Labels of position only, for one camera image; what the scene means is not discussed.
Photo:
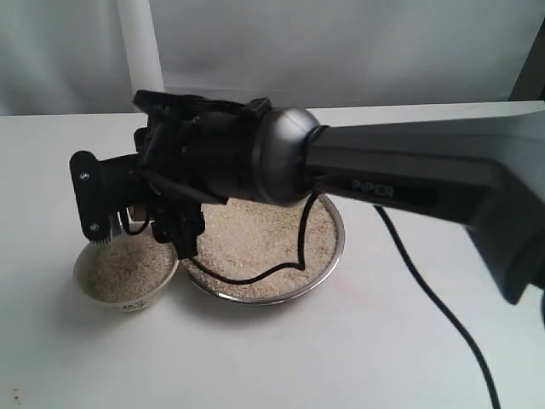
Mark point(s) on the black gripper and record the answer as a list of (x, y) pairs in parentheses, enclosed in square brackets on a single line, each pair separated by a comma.
[(207, 160)]

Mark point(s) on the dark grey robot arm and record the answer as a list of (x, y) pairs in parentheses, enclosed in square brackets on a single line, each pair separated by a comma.
[(486, 174)]

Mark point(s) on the white ceramic rice bowl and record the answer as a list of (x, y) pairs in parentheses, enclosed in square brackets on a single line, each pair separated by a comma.
[(127, 275)]

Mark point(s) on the round steel rice tray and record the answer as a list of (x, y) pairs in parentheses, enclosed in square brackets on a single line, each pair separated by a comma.
[(261, 254)]

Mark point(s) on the white vertical pole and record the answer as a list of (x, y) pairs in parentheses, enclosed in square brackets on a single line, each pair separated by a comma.
[(141, 46)]

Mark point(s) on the white backdrop curtain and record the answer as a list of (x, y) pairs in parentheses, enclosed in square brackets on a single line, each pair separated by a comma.
[(62, 57)]

